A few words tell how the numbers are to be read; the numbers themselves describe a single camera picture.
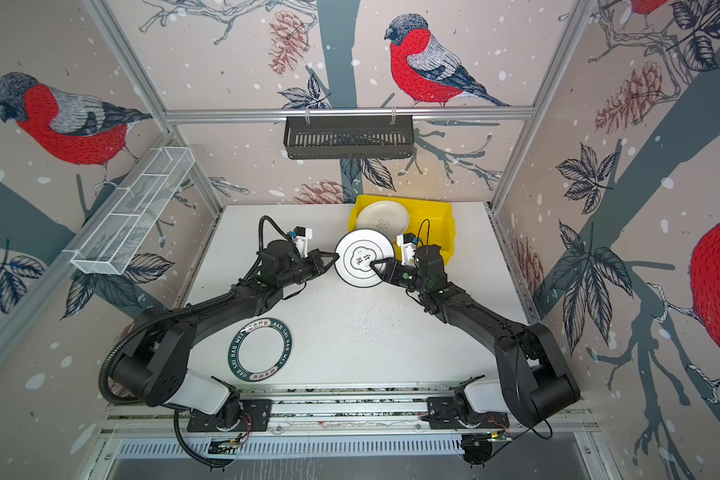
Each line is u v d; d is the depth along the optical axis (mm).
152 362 437
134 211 788
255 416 730
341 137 1067
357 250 854
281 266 676
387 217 1091
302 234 795
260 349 839
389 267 756
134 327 622
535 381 422
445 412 729
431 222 1206
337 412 760
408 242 777
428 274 654
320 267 749
